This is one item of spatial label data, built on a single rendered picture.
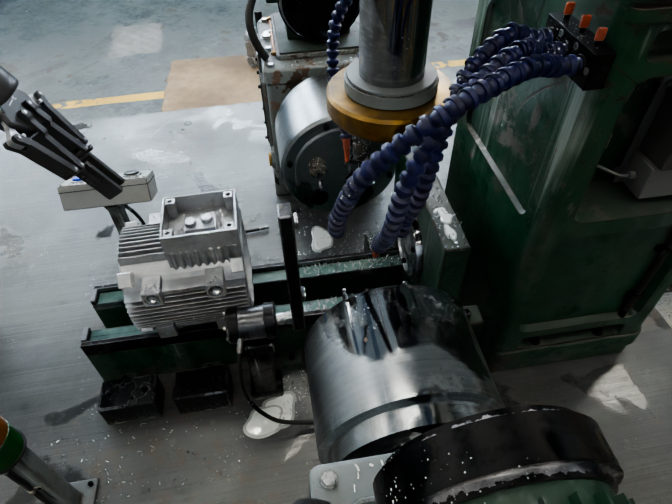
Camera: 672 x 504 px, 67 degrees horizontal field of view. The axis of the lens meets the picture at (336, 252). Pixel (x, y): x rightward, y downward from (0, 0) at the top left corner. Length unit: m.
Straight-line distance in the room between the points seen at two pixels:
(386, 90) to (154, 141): 1.11
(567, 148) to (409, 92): 0.21
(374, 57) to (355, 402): 0.42
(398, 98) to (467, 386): 0.37
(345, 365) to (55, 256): 0.93
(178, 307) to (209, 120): 0.97
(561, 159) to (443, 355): 0.28
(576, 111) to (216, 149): 1.15
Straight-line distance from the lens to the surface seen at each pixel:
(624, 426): 1.10
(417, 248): 0.88
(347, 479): 0.56
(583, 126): 0.67
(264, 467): 0.96
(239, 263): 0.83
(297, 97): 1.11
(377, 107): 0.69
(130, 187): 1.08
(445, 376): 0.62
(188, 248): 0.83
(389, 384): 0.60
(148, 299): 0.86
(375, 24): 0.67
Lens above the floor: 1.69
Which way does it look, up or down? 47 degrees down
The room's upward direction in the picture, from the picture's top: 2 degrees counter-clockwise
